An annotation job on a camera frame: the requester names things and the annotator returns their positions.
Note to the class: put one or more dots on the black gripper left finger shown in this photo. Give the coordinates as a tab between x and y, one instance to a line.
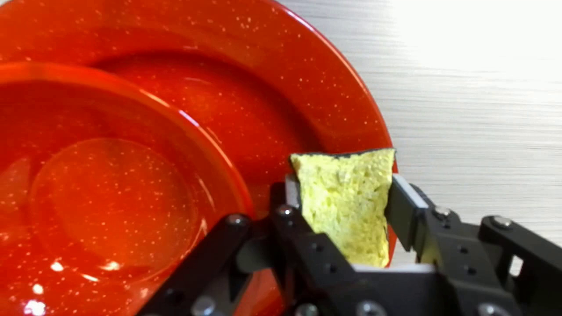
286	221

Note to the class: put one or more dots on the red plate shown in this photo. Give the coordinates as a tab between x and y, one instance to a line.
263	87

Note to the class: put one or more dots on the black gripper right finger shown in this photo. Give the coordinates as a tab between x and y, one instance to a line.
409	216

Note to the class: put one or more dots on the red bowl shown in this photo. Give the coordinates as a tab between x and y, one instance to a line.
105	203

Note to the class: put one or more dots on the yellow sponge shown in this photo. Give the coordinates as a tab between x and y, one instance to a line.
348	198

